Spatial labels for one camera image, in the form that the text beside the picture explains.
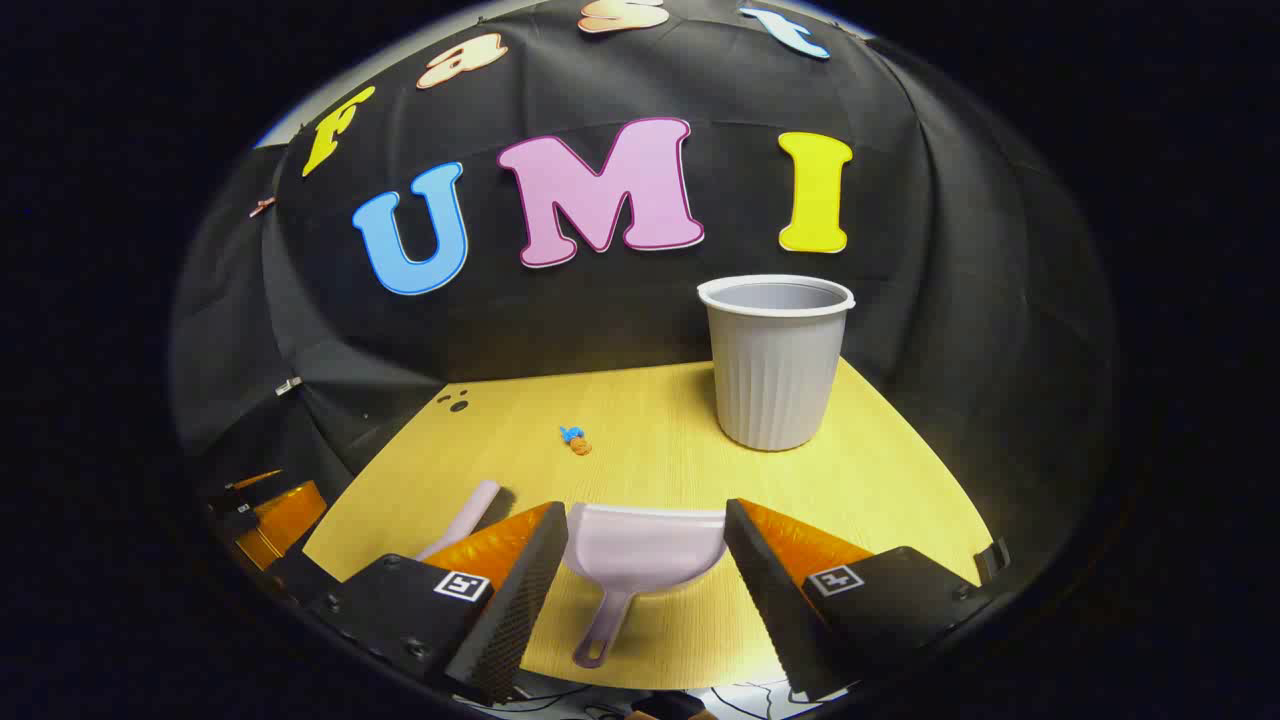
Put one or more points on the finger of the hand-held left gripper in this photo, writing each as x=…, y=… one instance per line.
x=235, y=510
x=285, y=520

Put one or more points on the orange paper trash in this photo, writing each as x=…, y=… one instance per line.
x=580, y=447

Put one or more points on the pale pink small broom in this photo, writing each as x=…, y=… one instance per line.
x=470, y=515

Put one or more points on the pale pink dustpan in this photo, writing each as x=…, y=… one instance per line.
x=640, y=550

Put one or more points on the blue paper trash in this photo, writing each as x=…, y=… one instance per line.
x=571, y=433

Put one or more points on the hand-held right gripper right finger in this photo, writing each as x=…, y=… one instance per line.
x=775, y=600

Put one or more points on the grey ribbed garbage bin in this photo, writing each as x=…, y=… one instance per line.
x=775, y=370

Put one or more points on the small black bracket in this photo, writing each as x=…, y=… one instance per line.
x=992, y=558

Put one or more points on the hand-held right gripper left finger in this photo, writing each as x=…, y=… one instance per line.
x=510, y=610

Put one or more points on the yellow wooden desktop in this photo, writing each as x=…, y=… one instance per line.
x=890, y=480

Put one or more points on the copper metal clip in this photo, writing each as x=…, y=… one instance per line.
x=262, y=207

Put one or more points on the silver metal clip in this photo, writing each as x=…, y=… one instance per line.
x=288, y=386

